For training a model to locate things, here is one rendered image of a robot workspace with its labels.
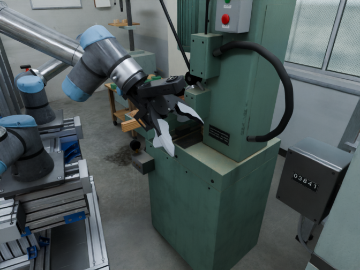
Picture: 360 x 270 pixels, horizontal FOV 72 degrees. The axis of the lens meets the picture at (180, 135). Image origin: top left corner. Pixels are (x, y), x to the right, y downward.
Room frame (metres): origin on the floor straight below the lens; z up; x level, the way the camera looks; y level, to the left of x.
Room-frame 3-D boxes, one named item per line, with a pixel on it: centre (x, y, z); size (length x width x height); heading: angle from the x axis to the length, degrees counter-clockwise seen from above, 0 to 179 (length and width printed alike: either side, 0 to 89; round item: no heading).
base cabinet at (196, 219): (1.15, -0.15, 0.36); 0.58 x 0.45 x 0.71; 40
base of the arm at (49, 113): (1.25, 0.78, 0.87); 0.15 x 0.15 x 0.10
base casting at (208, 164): (1.14, -0.15, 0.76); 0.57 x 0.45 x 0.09; 40
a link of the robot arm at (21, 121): (0.79, 0.59, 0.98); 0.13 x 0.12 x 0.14; 175
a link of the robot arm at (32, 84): (1.26, 0.78, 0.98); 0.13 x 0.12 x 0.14; 38
